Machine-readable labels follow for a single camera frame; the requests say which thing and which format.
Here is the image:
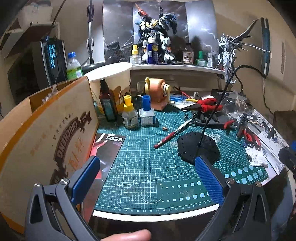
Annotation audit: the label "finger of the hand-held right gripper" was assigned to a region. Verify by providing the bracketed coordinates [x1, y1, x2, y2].
[278, 146, 296, 172]

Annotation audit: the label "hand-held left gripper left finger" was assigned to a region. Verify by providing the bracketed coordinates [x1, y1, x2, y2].
[24, 156, 101, 241]

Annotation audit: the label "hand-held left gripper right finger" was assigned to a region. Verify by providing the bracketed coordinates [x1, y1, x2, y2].
[195, 155, 272, 241]

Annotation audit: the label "brown cardboard box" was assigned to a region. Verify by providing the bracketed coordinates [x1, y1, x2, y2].
[0, 76, 100, 234]

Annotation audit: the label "yellow cap glue bottle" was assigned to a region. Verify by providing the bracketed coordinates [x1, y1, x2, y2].
[121, 95, 140, 129]

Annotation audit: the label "blue cap glue bottle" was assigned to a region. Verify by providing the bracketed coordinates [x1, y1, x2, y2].
[139, 95, 155, 126]

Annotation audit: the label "person's left hand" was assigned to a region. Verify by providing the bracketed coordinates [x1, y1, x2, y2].
[97, 229, 152, 241]

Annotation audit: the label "printed instruction manual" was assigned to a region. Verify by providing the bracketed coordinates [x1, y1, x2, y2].
[243, 109, 289, 175]

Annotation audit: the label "dark cloth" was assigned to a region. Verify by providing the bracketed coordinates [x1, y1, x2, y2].
[273, 111, 296, 144]

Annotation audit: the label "black and red booklet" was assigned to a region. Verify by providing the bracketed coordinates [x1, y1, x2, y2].
[91, 133, 126, 183]

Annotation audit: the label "red scissors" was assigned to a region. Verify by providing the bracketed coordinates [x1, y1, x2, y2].
[240, 130, 262, 149]

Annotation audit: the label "black hexagonal display base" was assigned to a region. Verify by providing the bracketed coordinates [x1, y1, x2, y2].
[177, 132, 221, 165]

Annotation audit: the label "black clamp tool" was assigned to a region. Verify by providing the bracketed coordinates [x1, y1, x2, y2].
[235, 113, 248, 140]

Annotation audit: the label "green cutting mat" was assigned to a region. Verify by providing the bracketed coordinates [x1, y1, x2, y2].
[92, 105, 270, 212]

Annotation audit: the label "red and silver craft knife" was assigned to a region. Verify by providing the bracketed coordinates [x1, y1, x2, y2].
[154, 118, 196, 149]

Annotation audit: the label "black flexible rod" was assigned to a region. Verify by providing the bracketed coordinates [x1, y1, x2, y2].
[198, 65, 244, 147]

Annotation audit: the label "brown spray bottle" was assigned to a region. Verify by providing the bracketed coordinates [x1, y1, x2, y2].
[99, 79, 118, 122]

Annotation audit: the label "blue parts packet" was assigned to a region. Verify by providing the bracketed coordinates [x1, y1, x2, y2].
[170, 94, 186, 105]

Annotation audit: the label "orange crank pencil sharpener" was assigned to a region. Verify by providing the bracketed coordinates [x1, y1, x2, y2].
[144, 77, 171, 111]

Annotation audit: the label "white paper bucket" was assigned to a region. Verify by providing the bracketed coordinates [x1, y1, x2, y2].
[86, 62, 133, 116]

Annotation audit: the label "green drink plastic bottle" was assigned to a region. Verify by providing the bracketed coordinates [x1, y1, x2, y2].
[67, 52, 84, 81]

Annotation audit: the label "white shelf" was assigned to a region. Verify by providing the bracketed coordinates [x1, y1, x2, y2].
[129, 62, 232, 76]

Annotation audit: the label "silver winged model figure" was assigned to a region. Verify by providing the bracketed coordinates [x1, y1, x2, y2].
[215, 19, 271, 84]

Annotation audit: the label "black computer tower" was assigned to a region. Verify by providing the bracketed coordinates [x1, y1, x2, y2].
[7, 38, 68, 105]

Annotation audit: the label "green cap bottle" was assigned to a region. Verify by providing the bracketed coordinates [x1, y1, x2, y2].
[196, 51, 207, 66]

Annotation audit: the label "brown glass bottle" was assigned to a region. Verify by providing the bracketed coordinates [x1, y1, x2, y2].
[182, 43, 194, 64]

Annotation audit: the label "clear bottle with yellow cap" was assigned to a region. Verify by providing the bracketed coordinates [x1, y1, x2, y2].
[129, 45, 141, 65]

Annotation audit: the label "blue and yellow spray can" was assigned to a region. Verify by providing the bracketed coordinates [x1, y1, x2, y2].
[146, 37, 159, 65]

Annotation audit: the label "black lamp stand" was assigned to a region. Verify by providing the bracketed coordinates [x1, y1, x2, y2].
[82, 0, 105, 75]

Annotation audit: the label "white robot model figure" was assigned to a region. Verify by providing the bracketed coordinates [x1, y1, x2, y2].
[135, 6, 178, 65]

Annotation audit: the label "white storage box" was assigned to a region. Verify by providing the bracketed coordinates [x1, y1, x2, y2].
[17, 0, 52, 24]

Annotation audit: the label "black cable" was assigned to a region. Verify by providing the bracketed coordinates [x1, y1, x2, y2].
[262, 77, 274, 113]

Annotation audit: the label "red handled pliers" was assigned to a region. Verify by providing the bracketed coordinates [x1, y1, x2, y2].
[185, 97, 219, 107]
[187, 104, 223, 116]

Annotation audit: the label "wall poster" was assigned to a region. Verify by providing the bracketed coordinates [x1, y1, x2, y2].
[103, 0, 218, 65]

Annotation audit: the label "wooden wall shelf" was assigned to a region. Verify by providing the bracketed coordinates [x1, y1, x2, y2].
[0, 9, 58, 58]

